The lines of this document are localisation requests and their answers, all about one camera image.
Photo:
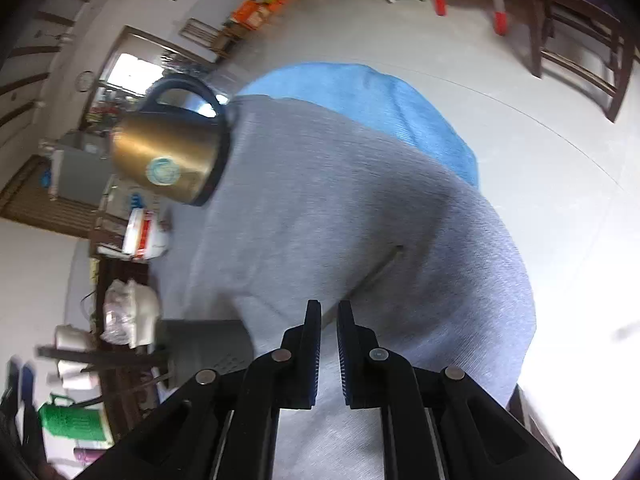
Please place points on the orange cardboard box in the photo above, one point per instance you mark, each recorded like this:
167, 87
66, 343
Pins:
252, 12

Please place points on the grey table cloth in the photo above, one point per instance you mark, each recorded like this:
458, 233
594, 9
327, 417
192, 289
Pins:
350, 185

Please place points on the blue table cloth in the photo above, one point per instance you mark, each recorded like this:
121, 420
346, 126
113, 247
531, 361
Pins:
400, 105

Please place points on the brown door curtain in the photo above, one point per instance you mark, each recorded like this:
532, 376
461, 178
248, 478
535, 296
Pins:
45, 200

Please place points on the green thermos flask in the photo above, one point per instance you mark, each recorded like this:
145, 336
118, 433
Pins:
75, 420

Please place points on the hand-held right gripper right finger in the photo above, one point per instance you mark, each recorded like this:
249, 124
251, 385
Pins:
346, 365

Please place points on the single dark chopstick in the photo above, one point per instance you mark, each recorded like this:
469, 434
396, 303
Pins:
385, 265

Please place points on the purple bottle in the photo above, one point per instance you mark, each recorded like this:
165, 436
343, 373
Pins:
87, 456

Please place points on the wooden dining chair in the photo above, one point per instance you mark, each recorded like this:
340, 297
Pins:
200, 34

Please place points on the carved wooden sideboard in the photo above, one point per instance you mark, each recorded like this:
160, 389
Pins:
125, 385

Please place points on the round wall clock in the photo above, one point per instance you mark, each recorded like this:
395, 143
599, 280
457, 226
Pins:
85, 81

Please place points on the clear plastic bag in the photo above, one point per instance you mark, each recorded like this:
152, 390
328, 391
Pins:
117, 310

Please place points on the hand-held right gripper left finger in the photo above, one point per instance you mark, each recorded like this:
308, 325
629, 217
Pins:
312, 360

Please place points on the dark wooden chair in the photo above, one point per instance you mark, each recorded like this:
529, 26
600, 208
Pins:
585, 45

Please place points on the grey metal utensil holder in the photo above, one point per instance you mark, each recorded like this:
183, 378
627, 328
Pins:
210, 345

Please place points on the white pink rice cooker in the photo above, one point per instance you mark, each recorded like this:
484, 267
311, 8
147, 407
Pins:
75, 382

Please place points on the golden electric kettle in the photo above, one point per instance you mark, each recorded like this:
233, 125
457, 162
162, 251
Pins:
165, 150

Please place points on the grey refrigerator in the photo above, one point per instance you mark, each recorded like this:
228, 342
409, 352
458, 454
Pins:
82, 165

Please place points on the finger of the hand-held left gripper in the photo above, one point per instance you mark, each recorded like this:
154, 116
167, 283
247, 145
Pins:
12, 382
27, 385

